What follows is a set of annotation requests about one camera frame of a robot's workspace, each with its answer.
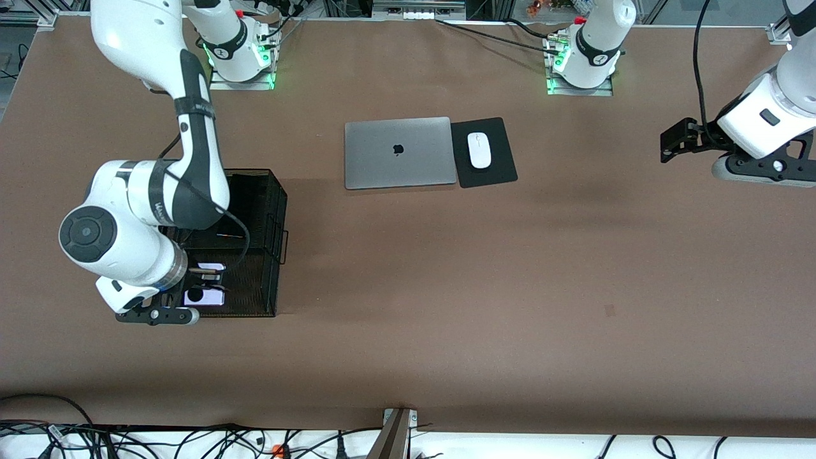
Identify lilac flip phone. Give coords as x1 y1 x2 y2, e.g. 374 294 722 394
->
184 262 227 307

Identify tall black slab phone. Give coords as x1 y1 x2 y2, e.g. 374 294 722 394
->
224 173 261 240

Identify black mouse pad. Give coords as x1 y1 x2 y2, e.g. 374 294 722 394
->
450 117 518 189

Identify white computer mouse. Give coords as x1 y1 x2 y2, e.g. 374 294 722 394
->
467 131 492 170

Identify grey closed laptop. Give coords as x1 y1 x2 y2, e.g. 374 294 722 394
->
344 116 458 191

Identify white power strip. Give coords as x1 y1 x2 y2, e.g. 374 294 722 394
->
372 0 467 20

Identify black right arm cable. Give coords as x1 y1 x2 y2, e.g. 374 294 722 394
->
153 137 251 294

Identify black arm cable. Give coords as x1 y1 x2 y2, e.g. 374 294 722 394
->
153 137 251 294
693 0 718 147

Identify black wire mesh basket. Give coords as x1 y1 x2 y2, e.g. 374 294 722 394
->
155 168 289 318

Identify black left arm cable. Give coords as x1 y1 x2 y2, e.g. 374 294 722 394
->
693 0 718 147

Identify black looped floor cable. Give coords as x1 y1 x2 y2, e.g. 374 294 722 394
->
0 393 96 459

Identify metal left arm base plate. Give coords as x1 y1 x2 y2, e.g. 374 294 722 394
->
544 35 614 97

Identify tangled black floor cables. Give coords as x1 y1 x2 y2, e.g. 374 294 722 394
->
0 422 383 459

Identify short black table cable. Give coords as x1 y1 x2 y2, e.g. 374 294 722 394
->
507 18 552 39

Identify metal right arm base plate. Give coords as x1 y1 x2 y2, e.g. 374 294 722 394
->
209 64 276 91

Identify long black table cable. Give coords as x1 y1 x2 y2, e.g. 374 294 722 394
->
435 18 562 55

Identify aluminium camera mount post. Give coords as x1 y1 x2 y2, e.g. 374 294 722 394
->
367 408 419 459

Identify black base cable bundle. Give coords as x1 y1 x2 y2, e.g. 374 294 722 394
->
242 0 308 48

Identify aluminium frame rail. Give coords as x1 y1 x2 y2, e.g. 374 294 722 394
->
0 0 59 29

